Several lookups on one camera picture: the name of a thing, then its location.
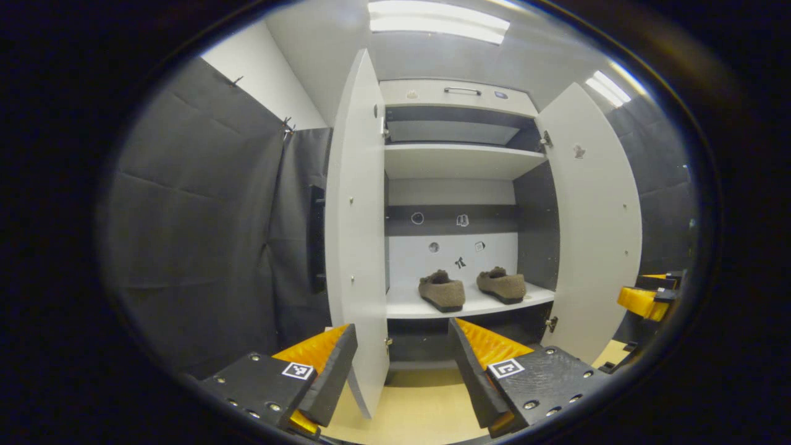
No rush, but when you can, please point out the black stand base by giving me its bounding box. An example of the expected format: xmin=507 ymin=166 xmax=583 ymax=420
xmin=596 ymin=340 xmax=638 ymax=375

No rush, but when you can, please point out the black door handle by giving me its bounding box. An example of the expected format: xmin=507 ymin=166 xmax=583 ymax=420
xmin=308 ymin=184 xmax=327 ymax=295

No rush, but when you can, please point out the grey shoe cabinet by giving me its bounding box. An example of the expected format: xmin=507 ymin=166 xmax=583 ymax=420
xmin=379 ymin=78 xmax=560 ymax=371

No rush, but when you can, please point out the grey cabinet drawer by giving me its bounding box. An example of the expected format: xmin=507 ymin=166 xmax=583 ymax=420
xmin=379 ymin=78 xmax=538 ymax=118

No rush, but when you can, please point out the brown fuzzy shoe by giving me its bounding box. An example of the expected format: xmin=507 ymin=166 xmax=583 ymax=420
xmin=476 ymin=266 xmax=527 ymax=305
xmin=418 ymin=269 xmax=466 ymax=313

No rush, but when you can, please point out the small ceiling light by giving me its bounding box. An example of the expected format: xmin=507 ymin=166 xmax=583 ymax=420
xmin=585 ymin=70 xmax=632 ymax=108

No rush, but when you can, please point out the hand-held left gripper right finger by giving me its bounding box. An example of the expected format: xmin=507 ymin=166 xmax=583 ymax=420
xmin=448 ymin=317 xmax=614 ymax=439

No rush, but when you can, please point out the large ceiling light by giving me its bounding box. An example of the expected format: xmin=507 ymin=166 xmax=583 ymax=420
xmin=369 ymin=0 xmax=510 ymax=45

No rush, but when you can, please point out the light grey cabinet shelf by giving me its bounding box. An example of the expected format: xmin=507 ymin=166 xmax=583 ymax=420
xmin=386 ymin=281 xmax=556 ymax=320
xmin=384 ymin=144 xmax=549 ymax=181

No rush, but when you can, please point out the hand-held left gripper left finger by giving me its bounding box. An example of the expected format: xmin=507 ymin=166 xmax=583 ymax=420
xmin=200 ymin=323 xmax=359 ymax=436

